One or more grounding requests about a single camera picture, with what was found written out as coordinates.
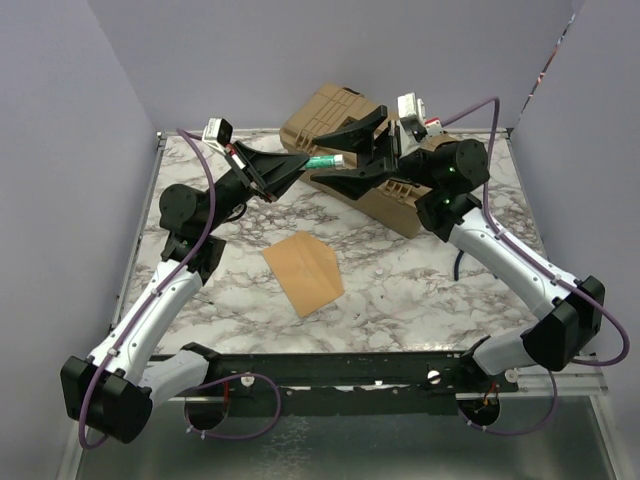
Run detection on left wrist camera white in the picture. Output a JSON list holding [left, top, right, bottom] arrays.
[[201, 117, 233, 154]]

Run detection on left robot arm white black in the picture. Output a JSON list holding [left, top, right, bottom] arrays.
[[60, 141, 309, 448]]

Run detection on brown paper envelope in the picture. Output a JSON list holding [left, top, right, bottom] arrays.
[[262, 231, 344, 318]]

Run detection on black mounting base rail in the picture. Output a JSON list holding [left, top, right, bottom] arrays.
[[184, 350, 518, 417]]

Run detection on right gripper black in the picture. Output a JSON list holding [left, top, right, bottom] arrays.
[[311, 106, 442, 202]]

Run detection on green white glue stick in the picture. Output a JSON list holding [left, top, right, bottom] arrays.
[[303, 154, 345, 170]]

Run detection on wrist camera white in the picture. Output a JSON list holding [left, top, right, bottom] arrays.
[[201, 117, 233, 154], [397, 92, 445, 156]]

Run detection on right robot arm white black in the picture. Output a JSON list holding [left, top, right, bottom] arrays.
[[311, 106, 605, 391]]

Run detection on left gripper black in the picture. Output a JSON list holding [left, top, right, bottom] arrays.
[[203, 140, 312, 234]]

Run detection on blue handled pliers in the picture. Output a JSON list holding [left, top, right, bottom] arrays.
[[453, 249, 501, 281]]

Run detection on tan plastic tool case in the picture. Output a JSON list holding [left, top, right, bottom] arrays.
[[278, 83, 469, 239]]

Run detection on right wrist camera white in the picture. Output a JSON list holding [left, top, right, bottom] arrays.
[[397, 92, 445, 156]]

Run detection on aluminium frame rail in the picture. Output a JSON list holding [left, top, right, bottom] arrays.
[[515, 363, 608, 397]]

